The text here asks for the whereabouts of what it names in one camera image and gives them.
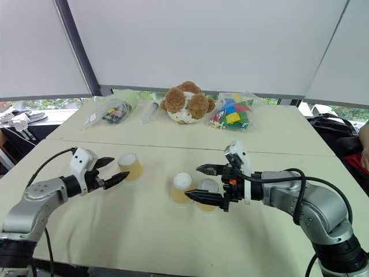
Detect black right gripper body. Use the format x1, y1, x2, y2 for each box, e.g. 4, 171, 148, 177
220, 152, 246, 213

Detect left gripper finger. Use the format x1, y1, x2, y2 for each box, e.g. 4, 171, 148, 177
96, 156, 116, 170
102, 171, 130, 190

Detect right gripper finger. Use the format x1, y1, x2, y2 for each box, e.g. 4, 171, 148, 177
184, 189, 225, 207
195, 163, 229, 177

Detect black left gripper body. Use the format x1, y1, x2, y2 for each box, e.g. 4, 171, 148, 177
85, 168, 106, 193

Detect brown paper cup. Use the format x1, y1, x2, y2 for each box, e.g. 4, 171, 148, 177
195, 178, 220, 214
118, 152, 144, 183
170, 172, 194, 205

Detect clear bag of small parts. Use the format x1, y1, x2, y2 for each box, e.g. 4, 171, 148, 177
82, 89, 140, 128

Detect clear bag of colourful blocks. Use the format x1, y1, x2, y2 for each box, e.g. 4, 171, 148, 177
208, 92, 258, 132

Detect clear plastic syringe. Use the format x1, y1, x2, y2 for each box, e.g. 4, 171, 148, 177
141, 101, 160, 125

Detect brown plush bear toy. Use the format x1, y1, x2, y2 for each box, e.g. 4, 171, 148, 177
159, 80, 217, 126

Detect black and white slippers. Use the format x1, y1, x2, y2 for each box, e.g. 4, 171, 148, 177
0, 108, 48, 128

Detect black backpack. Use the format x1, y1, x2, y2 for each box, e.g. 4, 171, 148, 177
306, 113, 362, 158

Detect red fabric bag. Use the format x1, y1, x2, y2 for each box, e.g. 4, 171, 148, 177
342, 154, 369, 177

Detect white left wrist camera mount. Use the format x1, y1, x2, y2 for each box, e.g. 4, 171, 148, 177
69, 147, 99, 197

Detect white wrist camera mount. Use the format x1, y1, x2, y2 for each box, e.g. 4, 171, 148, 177
224, 140, 254, 205
69, 147, 99, 197

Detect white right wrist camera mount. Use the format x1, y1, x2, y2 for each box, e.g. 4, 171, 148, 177
224, 140, 254, 205

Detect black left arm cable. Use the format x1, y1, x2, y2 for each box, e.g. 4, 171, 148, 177
27, 147, 78, 189

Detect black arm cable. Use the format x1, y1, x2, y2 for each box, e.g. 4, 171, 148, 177
229, 160, 354, 226
27, 147, 78, 189

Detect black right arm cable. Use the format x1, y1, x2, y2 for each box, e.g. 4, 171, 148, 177
229, 160, 354, 226

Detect dark window frame post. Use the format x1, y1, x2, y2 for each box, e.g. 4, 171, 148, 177
54, 0, 100, 98

